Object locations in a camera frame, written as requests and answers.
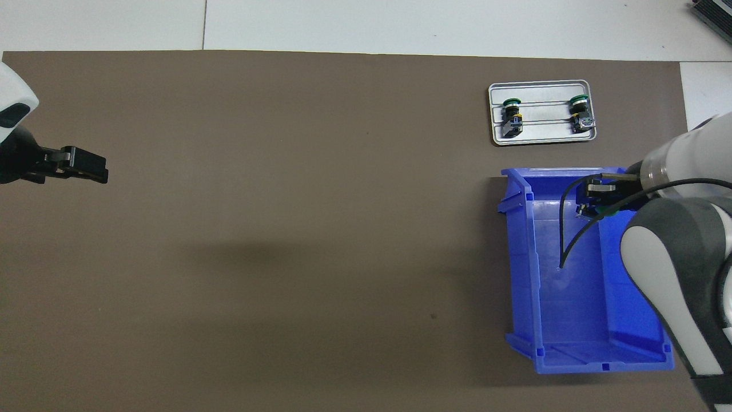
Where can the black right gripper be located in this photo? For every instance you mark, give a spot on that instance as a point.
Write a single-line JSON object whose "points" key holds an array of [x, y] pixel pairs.
{"points": [[620, 189]]}

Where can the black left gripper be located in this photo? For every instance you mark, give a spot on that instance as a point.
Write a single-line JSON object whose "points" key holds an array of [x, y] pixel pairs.
{"points": [[23, 160]]}

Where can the green push button switch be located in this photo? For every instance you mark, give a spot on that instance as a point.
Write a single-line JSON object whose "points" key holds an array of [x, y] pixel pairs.
{"points": [[581, 114], [512, 120], [609, 213]]}

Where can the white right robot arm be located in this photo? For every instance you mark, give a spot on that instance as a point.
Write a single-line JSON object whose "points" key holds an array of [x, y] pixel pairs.
{"points": [[680, 257]]}

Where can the blue plastic storage bin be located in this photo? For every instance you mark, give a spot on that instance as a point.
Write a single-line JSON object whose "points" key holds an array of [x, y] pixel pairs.
{"points": [[572, 297]]}

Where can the grey metal tray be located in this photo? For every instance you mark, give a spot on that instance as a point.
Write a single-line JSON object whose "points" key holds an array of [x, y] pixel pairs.
{"points": [[543, 91]]}

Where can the grey ribbed device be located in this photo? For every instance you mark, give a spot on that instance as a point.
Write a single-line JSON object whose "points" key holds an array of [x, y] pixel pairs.
{"points": [[715, 14]]}

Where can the brown table mat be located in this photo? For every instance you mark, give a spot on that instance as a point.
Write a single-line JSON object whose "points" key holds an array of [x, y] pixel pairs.
{"points": [[286, 257]]}

